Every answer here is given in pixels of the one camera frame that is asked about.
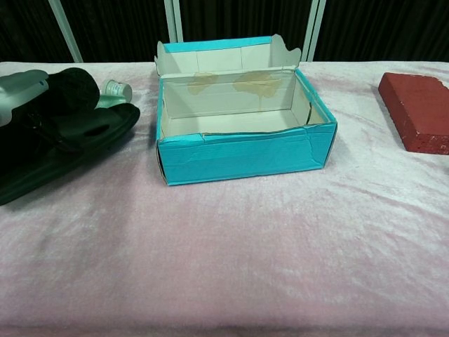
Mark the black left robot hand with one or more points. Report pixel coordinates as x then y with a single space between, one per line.
52 135

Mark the small white bottle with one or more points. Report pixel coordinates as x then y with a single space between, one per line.
117 88

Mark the red brick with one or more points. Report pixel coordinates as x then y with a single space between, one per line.
417 109

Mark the blue cardboard shoe box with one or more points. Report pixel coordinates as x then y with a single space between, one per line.
245 158

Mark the white frame post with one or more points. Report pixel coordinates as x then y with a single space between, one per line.
173 21
65 31
315 28

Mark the pink plush tablecloth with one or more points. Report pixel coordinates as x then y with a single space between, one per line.
224 252

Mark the black curtain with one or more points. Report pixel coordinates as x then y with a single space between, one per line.
386 28

